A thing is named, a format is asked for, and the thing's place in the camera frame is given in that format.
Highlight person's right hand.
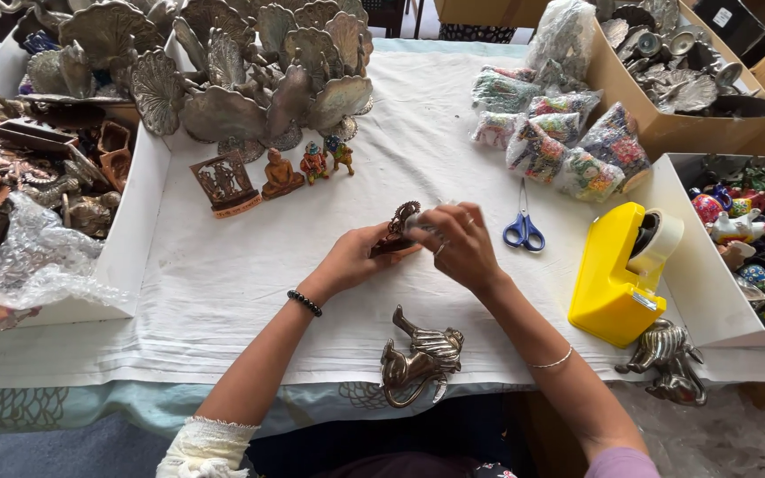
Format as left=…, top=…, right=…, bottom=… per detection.
left=404, top=202, right=511, bottom=300

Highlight person's left hand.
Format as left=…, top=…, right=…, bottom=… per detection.
left=299, top=222, right=423, bottom=308

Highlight clear bubble wrap piece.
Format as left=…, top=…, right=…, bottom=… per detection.
left=404, top=211, right=443, bottom=237

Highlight small brass deity figurine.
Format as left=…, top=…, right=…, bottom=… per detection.
left=369, top=200, right=423, bottom=260

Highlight white table cloth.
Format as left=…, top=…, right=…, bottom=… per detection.
left=0, top=40, right=765, bottom=391

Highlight small painted blue figurine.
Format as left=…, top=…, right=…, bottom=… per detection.
left=324, top=135, right=356, bottom=177

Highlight small painted red figurine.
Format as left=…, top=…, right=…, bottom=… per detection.
left=299, top=141, right=330, bottom=186

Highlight heap of wrapped colourful figurines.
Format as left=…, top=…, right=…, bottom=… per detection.
left=469, top=63, right=652, bottom=204

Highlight brown seated figurine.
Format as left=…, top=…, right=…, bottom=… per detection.
left=262, top=147, right=306, bottom=201

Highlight yellow tape dispenser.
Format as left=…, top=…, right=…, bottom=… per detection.
left=567, top=202, right=686, bottom=349

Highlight brown carved plaque figurine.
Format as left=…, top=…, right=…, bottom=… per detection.
left=189, top=150, right=264, bottom=220

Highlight clear plastic bag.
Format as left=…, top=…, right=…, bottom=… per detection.
left=526, top=0, right=599, bottom=82

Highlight group of metal peacock figurines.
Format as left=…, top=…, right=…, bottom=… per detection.
left=0, top=0, right=377, bottom=164

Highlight cardboard box of metal pieces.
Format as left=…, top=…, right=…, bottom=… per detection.
left=585, top=0, right=765, bottom=160

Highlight purple right sleeve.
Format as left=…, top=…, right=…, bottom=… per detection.
left=583, top=446, right=662, bottom=478

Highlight white tray of painted figurines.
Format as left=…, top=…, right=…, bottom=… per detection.
left=625, top=153, right=765, bottom=351

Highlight white left sleeve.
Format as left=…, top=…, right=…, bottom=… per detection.
left=155, top=416, right=261, bottom=478

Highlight large bubble wrap roll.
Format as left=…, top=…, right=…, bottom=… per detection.
left=611, top=382, right=765, bottom=478

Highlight light blue patterned tablecloth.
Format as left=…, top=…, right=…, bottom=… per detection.
left=0, top=380, right=536, bottom=440

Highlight white tray of copper figurines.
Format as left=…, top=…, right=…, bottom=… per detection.
left=0, top=100, right=172, bottom=333

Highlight clear bubble wrap sheet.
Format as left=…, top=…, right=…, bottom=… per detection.
left=0, top=191, right=132, bottom=312

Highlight blue handled scissors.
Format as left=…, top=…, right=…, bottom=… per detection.
left=502, top=178, right=547, bottom=253

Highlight black bead bracelet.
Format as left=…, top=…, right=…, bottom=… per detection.
left=286, top=289, right=324, bottom=318

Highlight thin silver bracelet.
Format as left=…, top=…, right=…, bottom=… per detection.
left=530, top=345, right=575, bottom=370

